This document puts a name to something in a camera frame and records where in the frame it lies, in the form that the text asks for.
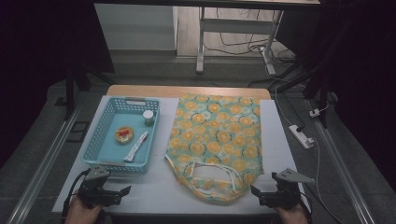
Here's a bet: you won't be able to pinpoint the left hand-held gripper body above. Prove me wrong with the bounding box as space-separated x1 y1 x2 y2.
78 165 122 209

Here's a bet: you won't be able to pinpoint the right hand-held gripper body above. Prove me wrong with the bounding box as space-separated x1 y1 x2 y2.
261 168 316 210

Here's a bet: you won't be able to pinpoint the white sachet tube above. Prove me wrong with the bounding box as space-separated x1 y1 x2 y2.
123 130 149 163

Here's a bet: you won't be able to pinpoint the round yellow container red label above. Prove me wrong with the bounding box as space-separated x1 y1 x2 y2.
114 125 135 145

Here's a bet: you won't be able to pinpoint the blue perforated plastic basket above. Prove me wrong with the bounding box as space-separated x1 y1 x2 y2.
82 96 162 175

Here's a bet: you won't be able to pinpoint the orange-slice print fabric bag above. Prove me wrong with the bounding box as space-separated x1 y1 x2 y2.
163 93 265 204

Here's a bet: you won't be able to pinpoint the person's right hand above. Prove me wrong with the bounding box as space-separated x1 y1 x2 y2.
275 203 309 224

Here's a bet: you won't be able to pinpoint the person's left hand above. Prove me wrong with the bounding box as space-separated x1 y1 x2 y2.
64 195 102 224

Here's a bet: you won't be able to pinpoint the white power strip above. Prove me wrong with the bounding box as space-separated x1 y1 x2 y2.
288 124 315 149

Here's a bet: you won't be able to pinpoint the white table mat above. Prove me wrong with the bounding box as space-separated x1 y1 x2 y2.
51 95 312 216

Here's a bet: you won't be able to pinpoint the small jar with white lid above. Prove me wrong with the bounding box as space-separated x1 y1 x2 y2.
142 109 155 127

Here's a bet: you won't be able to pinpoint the black metal stand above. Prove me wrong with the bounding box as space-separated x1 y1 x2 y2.
270 59 331 129
64 62 116 120

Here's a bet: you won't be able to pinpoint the black curtain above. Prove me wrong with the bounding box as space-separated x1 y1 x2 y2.
0 0 113 169
279 0 396 190

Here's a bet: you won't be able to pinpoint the white cabinet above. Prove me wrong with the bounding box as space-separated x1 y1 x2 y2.
93 3 178 51

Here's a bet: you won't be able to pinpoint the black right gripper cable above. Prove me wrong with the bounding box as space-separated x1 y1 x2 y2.
298 189 314 218

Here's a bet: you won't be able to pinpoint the white power strip cable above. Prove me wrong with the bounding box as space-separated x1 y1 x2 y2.
312 138 344 224

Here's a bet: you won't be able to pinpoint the aluminium floor rail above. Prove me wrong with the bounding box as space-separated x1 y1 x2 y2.
306 99 377 224
6 92 82 224

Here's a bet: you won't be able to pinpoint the black rectangular floor bracket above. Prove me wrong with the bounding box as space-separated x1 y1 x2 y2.
68 120 91 144

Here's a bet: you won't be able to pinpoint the thin white floor cable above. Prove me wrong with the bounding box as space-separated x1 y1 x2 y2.
264 62 295 127

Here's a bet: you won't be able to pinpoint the black floor cables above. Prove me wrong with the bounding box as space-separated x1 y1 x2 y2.
204 8 297 63

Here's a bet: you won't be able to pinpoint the white metal desk frame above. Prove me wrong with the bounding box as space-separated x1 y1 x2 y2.
195 7 284 76

